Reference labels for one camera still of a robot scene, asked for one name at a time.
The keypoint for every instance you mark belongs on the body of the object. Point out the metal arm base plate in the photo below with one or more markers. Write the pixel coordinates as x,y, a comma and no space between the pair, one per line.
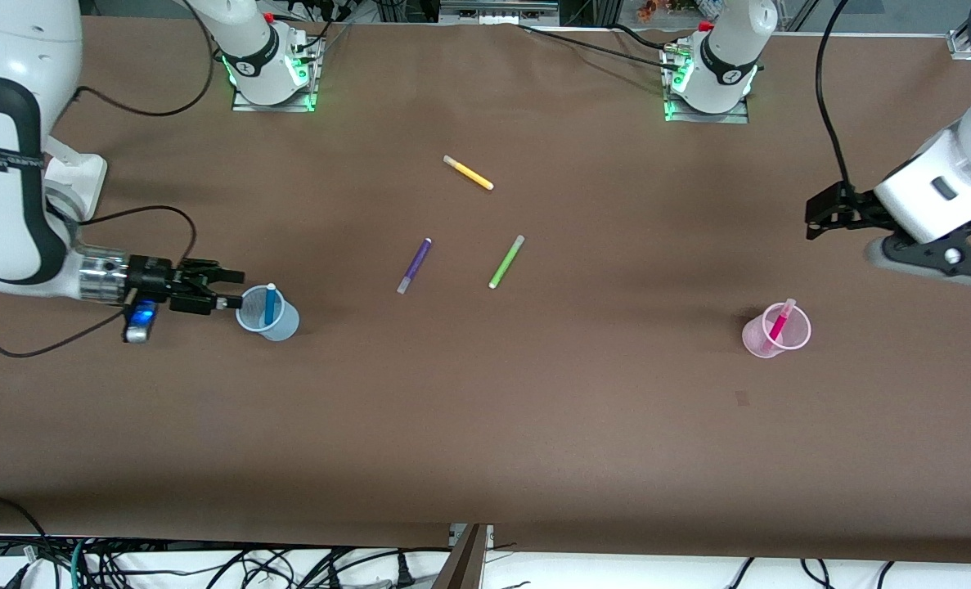
272,107
706,118

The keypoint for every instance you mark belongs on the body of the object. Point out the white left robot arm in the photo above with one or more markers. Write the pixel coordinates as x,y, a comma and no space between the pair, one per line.
968,155

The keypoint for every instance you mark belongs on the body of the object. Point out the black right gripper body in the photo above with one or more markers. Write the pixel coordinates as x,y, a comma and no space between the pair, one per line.
149,273

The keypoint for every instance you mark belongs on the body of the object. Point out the blue plastic cup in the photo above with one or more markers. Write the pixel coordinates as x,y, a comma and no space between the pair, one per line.
285,327

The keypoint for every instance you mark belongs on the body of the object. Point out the green marker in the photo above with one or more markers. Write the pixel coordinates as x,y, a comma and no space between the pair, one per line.
506,262

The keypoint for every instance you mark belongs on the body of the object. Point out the pink plastic cup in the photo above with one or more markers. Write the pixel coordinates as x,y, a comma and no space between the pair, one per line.
755,339

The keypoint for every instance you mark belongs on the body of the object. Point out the brown table cover sheet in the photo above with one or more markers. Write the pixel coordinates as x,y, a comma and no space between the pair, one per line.
485,450

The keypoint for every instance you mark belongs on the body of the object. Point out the pink marker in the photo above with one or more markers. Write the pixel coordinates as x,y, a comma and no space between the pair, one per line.
779,325

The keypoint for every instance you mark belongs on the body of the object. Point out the aluminium frame profile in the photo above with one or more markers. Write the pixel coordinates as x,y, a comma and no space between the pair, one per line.
964,41

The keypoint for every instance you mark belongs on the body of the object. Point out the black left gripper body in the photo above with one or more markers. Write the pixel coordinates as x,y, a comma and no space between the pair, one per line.
856,207

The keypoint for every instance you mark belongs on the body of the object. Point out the grey equipment box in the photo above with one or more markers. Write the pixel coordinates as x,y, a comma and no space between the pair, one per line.
497,10

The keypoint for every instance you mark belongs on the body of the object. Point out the blue marker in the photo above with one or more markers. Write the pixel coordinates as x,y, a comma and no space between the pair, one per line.
270,307

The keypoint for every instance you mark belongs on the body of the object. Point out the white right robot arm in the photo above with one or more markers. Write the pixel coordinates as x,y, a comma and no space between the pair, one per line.
15,213

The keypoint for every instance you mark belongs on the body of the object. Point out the yellow marker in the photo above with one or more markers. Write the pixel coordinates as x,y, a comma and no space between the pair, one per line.
469,173

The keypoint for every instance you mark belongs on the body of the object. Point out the white desk lamp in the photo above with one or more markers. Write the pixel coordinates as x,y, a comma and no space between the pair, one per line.
84,184

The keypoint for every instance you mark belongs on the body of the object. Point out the purple marker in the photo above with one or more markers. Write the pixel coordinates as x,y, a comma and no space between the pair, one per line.
414,266

